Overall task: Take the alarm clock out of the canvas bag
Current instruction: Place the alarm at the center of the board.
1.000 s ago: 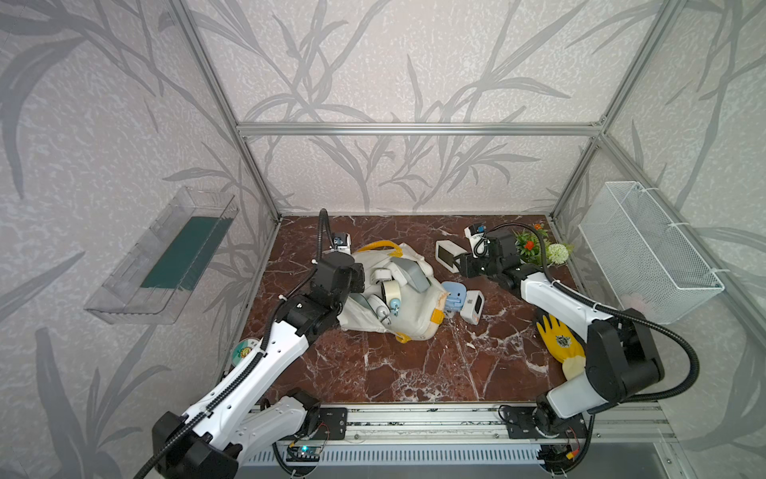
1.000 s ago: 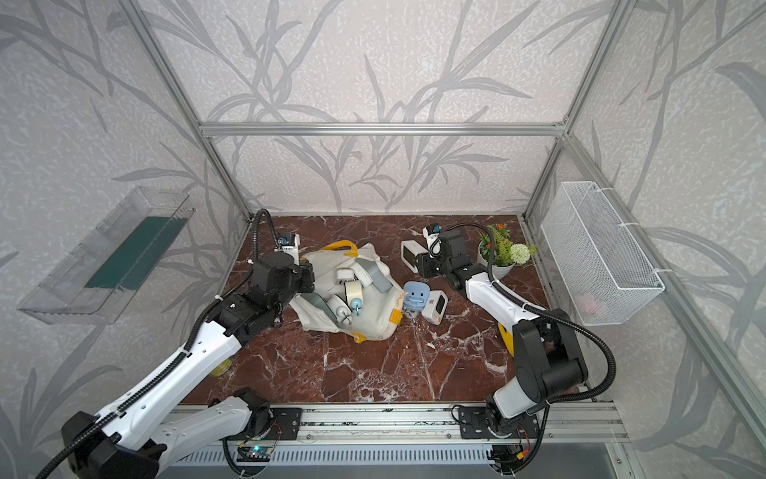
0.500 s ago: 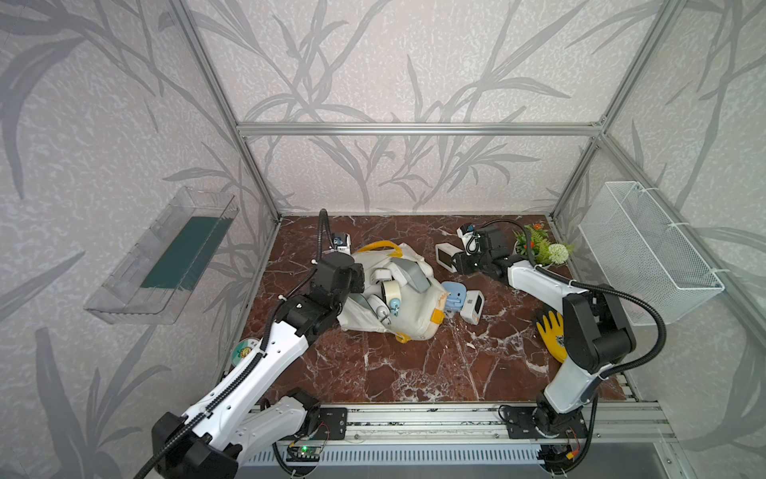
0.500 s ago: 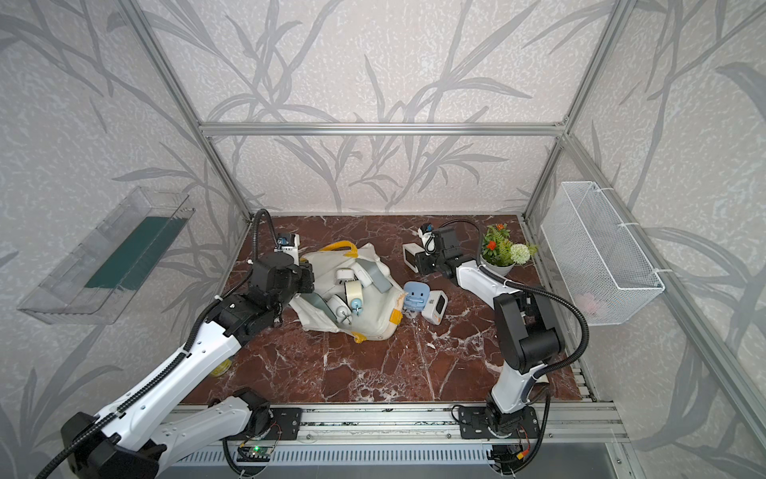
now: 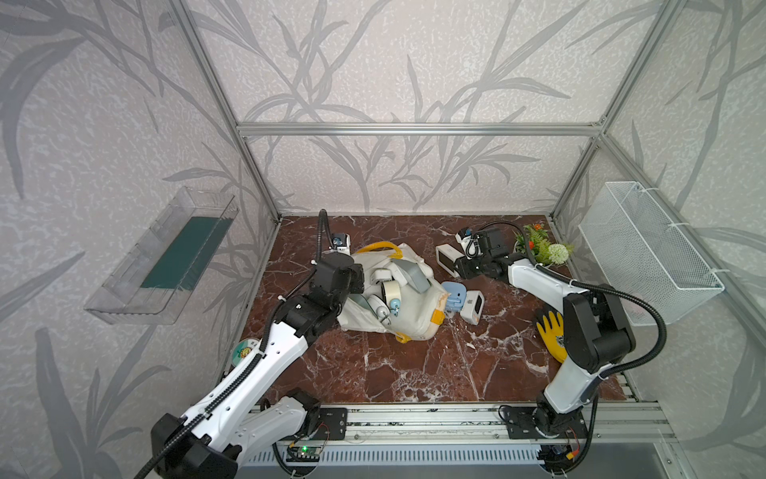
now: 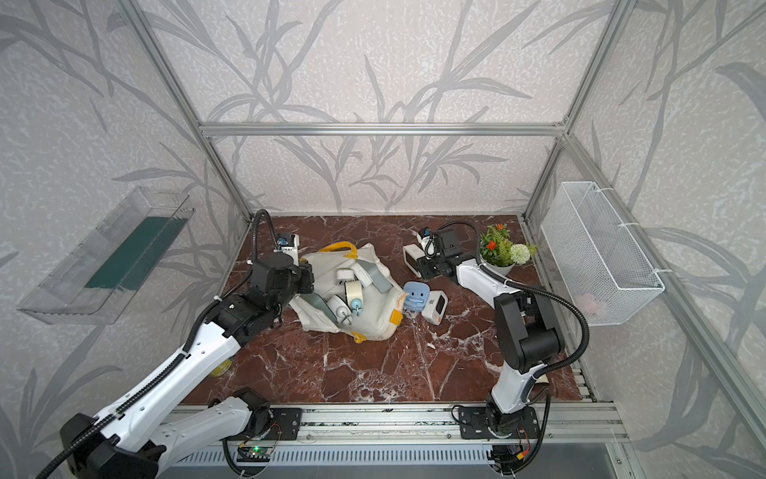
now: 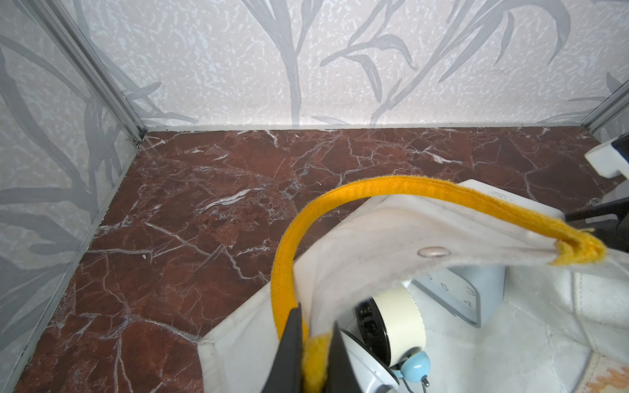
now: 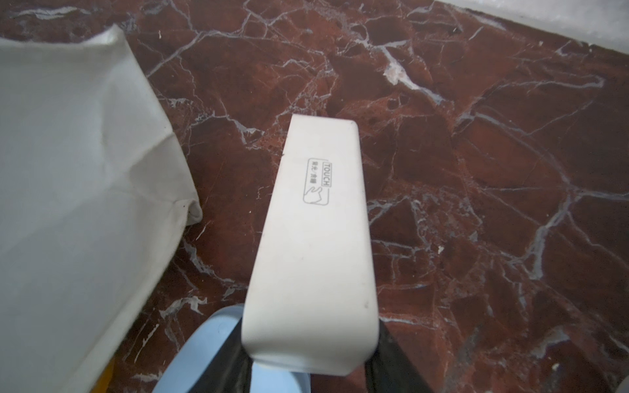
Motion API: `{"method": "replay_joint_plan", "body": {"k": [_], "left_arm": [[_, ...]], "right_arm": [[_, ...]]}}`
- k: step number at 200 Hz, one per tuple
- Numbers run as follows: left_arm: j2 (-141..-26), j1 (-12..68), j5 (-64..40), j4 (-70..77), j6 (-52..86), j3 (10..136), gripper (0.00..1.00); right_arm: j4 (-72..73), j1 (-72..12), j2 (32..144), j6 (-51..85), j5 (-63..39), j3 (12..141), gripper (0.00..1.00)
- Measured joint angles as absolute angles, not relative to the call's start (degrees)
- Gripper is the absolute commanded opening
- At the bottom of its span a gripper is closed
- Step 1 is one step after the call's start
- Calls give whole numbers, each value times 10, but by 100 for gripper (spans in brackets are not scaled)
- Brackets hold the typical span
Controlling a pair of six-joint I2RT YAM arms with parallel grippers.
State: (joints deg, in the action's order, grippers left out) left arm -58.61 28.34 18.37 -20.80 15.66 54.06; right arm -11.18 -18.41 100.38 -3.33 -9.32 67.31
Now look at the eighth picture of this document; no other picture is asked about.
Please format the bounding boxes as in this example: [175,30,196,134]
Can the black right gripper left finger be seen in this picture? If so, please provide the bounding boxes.
[188,320,253,393]

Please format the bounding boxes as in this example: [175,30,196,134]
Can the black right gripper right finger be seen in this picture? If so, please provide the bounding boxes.
[365,321,432,393]

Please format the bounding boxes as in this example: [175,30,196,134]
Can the light blue face alarm clock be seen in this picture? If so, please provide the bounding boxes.
[153,304,311,392]

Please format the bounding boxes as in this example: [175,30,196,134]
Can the white digital clock dark screen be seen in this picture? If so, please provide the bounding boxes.
[242,115,379,376]

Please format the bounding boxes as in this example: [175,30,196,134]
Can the white canvas bag yellow handles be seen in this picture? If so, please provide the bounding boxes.
[1,26,202,392]

